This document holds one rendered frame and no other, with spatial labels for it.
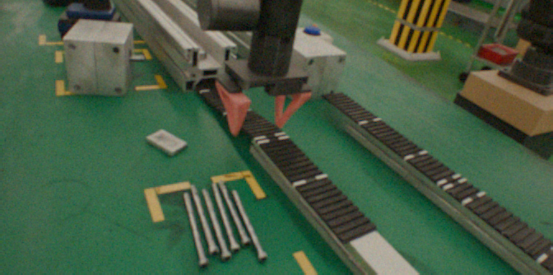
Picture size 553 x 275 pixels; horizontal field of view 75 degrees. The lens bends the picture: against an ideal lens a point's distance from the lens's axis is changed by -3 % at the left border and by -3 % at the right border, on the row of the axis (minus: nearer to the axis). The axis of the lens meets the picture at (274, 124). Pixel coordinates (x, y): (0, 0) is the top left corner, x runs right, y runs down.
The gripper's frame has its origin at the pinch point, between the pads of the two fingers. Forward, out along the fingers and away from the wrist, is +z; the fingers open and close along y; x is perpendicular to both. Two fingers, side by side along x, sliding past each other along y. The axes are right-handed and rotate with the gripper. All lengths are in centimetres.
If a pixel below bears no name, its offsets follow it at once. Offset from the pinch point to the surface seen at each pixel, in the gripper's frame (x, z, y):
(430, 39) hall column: -178, 59, -317
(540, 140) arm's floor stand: 16, 6, -66
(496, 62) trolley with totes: -102, 50, -303
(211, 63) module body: -19.9, -1.2, -1.1
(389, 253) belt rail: 26.0, 0.2, -1.2
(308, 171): 11.9, 0.0, -0.8
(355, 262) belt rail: 24.3, 2.2, 1.5
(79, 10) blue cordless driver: -46.5, -3.2, 17.7
